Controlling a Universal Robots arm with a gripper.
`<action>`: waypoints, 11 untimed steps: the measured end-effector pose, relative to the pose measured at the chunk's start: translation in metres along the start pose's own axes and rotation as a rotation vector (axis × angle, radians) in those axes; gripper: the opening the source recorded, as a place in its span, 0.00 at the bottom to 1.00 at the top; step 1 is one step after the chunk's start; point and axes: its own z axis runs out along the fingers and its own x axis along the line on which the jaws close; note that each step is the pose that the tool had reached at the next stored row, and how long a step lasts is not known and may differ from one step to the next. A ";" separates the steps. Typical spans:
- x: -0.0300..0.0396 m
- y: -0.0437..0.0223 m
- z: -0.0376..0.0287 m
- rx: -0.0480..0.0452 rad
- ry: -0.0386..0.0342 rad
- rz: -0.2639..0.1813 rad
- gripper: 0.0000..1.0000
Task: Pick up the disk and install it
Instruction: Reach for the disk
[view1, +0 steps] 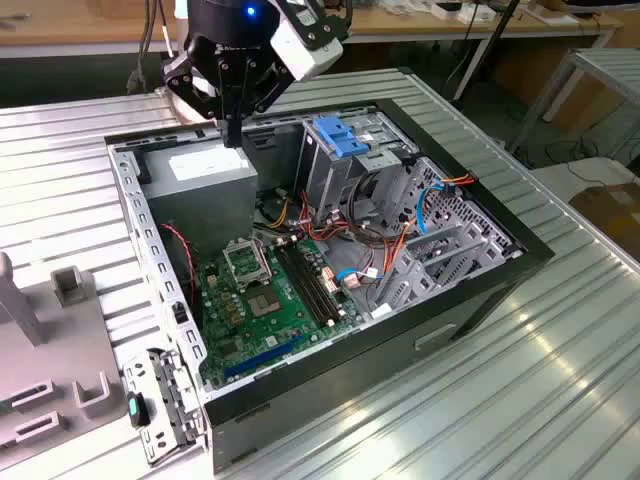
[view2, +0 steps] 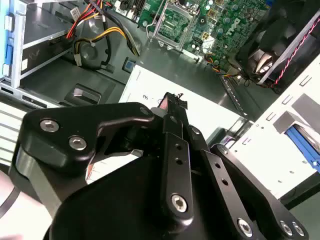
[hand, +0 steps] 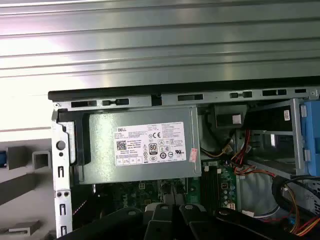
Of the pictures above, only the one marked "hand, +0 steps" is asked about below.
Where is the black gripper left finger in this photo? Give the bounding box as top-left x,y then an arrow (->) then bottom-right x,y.
56,202 -> 176,240

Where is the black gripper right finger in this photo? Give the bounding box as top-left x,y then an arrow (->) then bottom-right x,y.
177,203 -> 305,240

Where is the green motherboard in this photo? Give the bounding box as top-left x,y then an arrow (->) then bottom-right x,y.
93,159 -> 238,218

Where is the black RAM slot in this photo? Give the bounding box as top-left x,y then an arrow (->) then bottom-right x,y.
210,166 -> 215,216
214,166 -> 219,216
202,166 -> 208,216
206,166 -> 211,216

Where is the grey power supply unit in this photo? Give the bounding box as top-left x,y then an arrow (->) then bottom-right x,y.
74,104 -> 203,186

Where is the black metal PC case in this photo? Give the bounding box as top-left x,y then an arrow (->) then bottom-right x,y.
47,83 -> 320,240

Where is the grey parts rack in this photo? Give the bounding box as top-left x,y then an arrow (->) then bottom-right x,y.
0,144 -> 57,240

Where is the metal drive cage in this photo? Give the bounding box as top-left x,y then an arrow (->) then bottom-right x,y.
246,98 -> 307,177

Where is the blue drive carrier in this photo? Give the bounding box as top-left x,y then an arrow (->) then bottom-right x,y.
299,98 -> 320,176

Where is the yellow black wire bundle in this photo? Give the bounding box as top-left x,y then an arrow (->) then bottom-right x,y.
199,143 -> 235,159

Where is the thick black power cable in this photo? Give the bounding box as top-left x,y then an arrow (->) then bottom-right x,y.
271,174 -> 320,221

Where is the orange red yellow wire bundle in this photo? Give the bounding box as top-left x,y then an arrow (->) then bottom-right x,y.
287,182 -> 320,236

